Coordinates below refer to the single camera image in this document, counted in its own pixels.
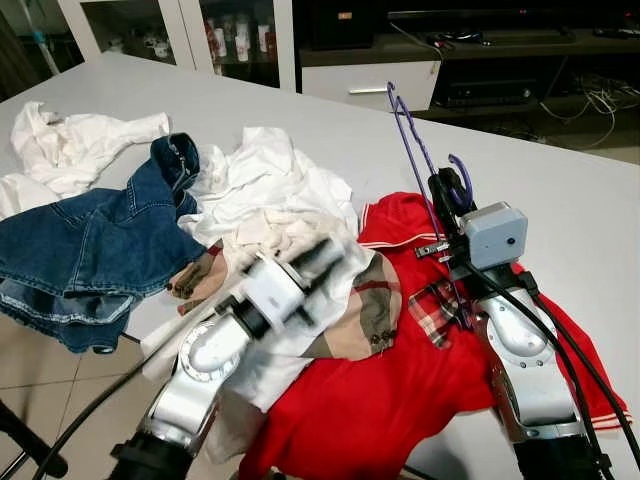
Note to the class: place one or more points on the white bottle red label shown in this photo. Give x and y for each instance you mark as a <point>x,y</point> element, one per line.
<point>240,35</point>
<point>264,38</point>
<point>212,40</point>

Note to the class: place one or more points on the black av receiver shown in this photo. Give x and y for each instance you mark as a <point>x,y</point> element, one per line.
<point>492,92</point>

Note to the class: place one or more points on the white tv cabinet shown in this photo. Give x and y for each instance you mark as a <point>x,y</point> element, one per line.
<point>285,45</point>

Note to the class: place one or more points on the black metal bar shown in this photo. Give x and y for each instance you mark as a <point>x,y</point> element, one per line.
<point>35,445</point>

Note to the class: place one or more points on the wide white drawer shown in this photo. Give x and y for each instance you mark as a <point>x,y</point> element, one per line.
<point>370,85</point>

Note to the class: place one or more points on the black speaker box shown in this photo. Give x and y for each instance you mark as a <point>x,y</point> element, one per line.
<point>342,22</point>

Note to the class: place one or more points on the dark brown curtain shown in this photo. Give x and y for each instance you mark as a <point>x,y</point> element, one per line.
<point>12,55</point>

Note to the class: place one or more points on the blue denim jeans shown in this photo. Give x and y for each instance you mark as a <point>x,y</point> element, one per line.
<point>90,250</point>

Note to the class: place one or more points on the red polo shirt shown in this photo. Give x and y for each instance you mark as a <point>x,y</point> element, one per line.
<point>400,400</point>

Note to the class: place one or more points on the white crumpled shirt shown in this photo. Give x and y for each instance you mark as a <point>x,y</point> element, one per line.
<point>70,150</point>

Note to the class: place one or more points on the black television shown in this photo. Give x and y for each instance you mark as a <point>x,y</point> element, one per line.
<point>480,16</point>

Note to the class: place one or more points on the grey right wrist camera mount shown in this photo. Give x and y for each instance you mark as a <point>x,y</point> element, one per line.
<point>495,235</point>

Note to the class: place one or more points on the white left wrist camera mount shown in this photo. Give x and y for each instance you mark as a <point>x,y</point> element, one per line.
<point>272,290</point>

